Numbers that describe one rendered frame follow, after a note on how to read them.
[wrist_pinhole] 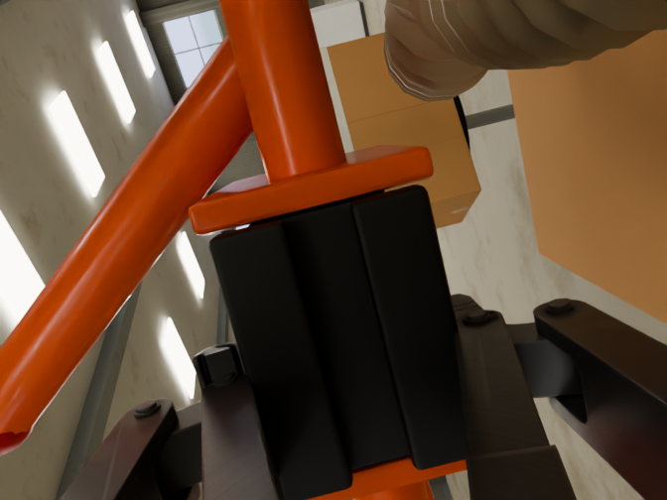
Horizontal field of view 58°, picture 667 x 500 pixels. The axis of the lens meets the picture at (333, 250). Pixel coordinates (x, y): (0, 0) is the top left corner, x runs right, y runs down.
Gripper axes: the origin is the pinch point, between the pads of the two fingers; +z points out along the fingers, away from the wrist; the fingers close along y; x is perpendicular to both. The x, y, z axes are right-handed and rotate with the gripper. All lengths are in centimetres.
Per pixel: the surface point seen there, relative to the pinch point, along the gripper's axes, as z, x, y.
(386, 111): 178, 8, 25
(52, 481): 464, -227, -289
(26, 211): 583, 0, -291
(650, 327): 199, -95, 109
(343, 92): 181, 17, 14
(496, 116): 193, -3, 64
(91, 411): 551, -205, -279
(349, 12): 787, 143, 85
